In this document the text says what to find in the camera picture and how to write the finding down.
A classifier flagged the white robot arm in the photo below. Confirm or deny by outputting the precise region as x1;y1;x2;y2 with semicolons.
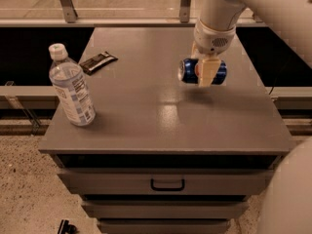
192;0;312;234

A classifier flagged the black drawer handle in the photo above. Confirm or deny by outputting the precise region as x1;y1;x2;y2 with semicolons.
150;178;185;192

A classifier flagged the grey drawer cabinet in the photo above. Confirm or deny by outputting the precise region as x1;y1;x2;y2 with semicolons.
39;27;293;234

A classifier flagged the blue pepsi can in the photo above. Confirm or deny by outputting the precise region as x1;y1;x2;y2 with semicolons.
177;58;227;85

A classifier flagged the dark snack bar wrapper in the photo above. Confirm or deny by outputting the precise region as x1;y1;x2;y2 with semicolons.
80;52;117;75

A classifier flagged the black object on floor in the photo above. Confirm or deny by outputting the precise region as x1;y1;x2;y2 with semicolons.
58;219;78;234

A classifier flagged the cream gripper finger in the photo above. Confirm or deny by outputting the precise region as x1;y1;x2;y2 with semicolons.
191;42;204;59
199;58;221;87

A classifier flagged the left metal railing bracket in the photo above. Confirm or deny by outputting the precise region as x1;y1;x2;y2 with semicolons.
59;0;78;23

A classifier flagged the middle metal railing bracket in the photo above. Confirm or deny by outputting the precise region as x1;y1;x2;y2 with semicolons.
179;0;191;23

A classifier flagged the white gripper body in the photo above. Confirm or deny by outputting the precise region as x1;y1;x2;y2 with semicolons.
193;19;236;55

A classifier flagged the clear plastic water bottle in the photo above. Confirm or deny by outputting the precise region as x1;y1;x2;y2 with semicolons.
49;43;96;127

